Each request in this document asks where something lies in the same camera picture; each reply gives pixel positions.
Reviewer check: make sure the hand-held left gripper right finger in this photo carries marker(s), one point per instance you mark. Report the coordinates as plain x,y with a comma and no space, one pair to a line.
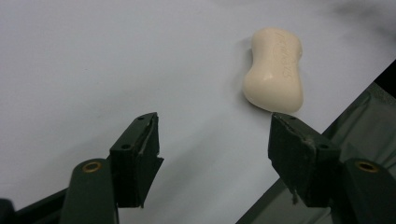
308,168

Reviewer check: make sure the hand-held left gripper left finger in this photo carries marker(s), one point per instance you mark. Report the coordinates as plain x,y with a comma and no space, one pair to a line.
134,168

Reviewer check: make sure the cream soap bar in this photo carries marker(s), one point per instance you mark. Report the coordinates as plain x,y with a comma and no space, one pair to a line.
274,70

